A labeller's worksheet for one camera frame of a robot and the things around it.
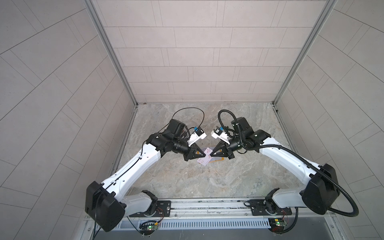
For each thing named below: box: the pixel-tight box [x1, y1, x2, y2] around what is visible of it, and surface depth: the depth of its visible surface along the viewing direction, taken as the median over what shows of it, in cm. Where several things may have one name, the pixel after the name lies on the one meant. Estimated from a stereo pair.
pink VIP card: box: [196, 147, 214, 166], surface depth 68 cm
